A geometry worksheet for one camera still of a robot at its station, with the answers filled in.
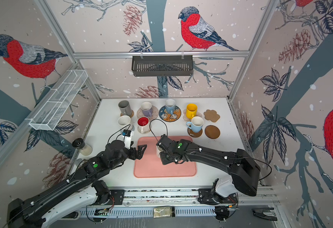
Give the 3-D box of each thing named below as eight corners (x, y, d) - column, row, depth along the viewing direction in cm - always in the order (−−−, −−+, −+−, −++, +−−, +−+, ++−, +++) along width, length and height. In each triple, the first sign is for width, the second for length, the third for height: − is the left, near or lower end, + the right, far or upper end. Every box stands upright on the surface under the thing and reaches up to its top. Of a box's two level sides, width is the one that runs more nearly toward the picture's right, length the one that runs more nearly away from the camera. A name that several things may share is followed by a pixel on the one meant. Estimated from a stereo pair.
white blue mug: (194, 136, 99) (196, 128, 91) (186, 129, 103) (187, 120, 95) (203, 129, 102) (206, 121, 94) (196, 122, 107) (198, 114, 99)
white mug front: (120, 131, 102) (116, 124, 95) (122, 123, 107) (118, 115, 100) (132, 131, 102) (129, 124, 95) (134, 123, 107) (131, 115, 100)
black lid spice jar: (80, 155, 92) (69, 147, 82) (84, 147, 95) (74, 137, 86) (90, 155, 92) (80, 147, 82) (93, 147, 95) (84, 137, 86)
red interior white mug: (137, 136, 99) (135, 130, 93) (139, 122, 107) (138, 116, 101) (149, 136, 99) (147, 130, 93) (150, 122, 107) (149, 116, 101)
